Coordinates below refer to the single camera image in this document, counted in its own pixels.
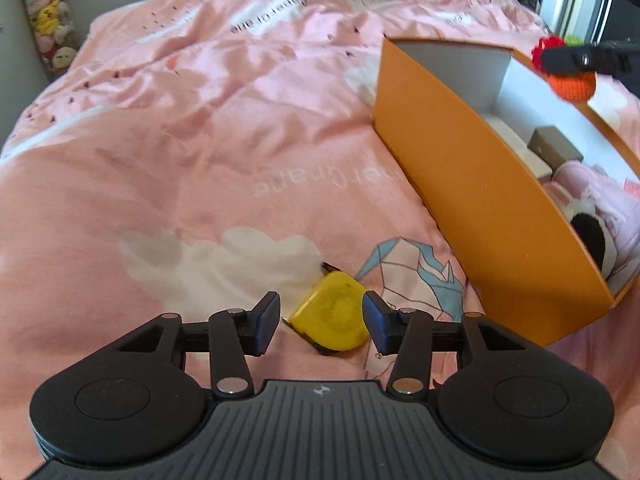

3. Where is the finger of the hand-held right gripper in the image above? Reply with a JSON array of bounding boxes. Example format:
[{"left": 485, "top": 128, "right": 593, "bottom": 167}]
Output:
[{"left": 542, "top": 42, "right": 640, "bottom": 78}]

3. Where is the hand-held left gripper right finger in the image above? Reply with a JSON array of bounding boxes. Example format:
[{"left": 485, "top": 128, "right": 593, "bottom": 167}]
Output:
[{"left": 361, "top": 289, "right": 538, "bottom": 397}]

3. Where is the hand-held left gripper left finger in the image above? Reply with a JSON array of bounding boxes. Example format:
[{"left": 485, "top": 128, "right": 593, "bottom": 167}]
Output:
[{"left": 102, "top": 290, "right": 282, "bottom": 397}]

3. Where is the orange crochet toy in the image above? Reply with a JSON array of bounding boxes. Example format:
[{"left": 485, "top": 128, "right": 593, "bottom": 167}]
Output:
[{"left": 530, "top": 34, "right": 598, "bottom": 101}]

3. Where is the yellow tape measure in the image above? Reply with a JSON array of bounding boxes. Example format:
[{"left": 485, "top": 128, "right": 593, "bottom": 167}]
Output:
[{"left": 282, "top": 270, "right": 373, "bottom": 353}]

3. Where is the gold brown box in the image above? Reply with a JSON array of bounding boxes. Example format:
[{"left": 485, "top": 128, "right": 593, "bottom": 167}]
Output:
[{"left": 527, "top": 126, "right": 583, "bottom": 168}]

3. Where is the white case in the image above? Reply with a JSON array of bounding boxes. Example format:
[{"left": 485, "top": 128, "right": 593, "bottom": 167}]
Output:
[{"left": 482, "top": 115, "right": 553, "bottom": 181}]

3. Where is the orange cardboard box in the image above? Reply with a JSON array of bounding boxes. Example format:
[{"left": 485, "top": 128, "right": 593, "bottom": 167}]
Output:
[{"left": 372, "top": 36, "right": 640, "bottom": 347}]

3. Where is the pink printed blanket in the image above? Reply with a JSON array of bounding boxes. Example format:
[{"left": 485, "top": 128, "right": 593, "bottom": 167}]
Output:
[{"left": 0, "top": 0, "right": 640, "bottom": 480}]

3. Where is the column of plush toys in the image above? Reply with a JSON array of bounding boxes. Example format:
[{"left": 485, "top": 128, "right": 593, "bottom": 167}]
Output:
[{"left": 15, "top": 0, "right": 81, "bottom": 78}]

